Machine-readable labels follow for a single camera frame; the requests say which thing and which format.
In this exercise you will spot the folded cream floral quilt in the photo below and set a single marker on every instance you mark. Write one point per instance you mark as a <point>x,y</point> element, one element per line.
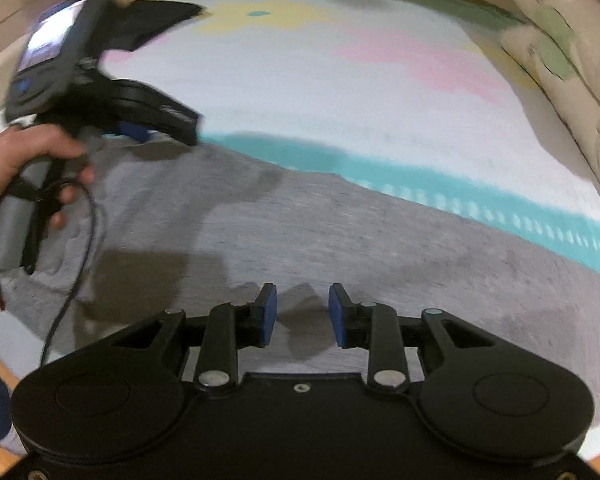
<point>560,49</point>

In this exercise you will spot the black folded garment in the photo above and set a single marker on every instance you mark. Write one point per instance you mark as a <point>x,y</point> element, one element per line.
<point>144,20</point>

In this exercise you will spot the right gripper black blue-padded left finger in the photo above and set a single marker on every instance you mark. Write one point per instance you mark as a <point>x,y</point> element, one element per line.
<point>164,340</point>

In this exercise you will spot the grey speckled pants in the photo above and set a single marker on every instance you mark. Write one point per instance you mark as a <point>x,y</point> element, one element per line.
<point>190,228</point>

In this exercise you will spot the floral pastel bed blanket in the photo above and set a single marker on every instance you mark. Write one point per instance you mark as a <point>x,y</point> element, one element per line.
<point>411,99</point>

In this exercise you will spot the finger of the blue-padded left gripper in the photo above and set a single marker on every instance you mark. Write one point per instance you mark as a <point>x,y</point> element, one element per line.
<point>132,131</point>

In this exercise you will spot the person's left hand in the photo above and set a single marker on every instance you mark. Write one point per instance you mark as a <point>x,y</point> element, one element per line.
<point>19,147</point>

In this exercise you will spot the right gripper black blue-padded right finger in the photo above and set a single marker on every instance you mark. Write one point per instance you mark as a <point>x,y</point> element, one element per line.
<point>385,335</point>

